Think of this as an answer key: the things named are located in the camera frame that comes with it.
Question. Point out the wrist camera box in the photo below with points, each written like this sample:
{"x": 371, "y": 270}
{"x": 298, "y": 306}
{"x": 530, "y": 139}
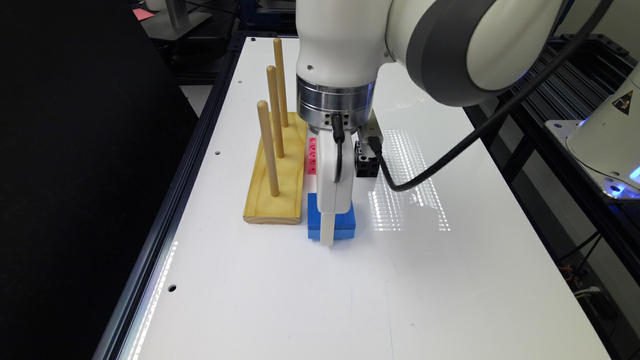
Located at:
{"x": 370, "y": 131}

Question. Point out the blue square block with hole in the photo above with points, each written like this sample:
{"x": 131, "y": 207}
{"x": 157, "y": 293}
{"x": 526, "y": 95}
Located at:
{"x": 344, "y": 227}

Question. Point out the pink interlocking cube block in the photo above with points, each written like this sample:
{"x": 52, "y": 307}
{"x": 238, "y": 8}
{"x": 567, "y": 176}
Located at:
{"x": 311, "y": 156}

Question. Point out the black interlocking cube block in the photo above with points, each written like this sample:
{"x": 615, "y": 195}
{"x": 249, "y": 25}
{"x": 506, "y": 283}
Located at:
{"x": 366, "y": 162}

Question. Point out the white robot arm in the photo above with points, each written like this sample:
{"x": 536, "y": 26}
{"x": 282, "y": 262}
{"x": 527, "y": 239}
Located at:
{"x": 460, "y": 52}

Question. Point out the wooden peg base board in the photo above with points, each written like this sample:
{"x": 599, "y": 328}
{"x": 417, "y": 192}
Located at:
{"x": 285, "y": 209}

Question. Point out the front wooden peg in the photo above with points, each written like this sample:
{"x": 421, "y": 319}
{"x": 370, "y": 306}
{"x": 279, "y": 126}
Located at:
{"x": 268, "y": 146}

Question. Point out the grey stand with pink note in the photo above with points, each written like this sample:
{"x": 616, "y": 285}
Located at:
{"x": 170, "y": 19}

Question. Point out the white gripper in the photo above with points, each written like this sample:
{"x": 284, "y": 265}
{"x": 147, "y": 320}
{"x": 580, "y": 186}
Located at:
{"x": 335, "y": 173}

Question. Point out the black aluminium table frame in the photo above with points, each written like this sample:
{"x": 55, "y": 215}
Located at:
{"x": 453, "y": 270}

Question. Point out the wooden peg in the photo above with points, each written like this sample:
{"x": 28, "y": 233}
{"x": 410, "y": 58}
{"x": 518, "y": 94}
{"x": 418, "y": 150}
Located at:
{"x": 268, "y": 146}
{"x": 280, "y": 78}
{"x": 275, "y": 111}

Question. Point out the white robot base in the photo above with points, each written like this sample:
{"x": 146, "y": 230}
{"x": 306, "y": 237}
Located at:
{"x": 606, "y": 144}

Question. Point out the rear wooden peg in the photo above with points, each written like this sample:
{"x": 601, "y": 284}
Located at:
{"x": 280, "y": 78}

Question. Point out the middle wooden peg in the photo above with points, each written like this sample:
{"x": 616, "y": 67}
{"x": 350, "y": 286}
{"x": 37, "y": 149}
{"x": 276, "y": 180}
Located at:
{"x": 275, "y": 111}

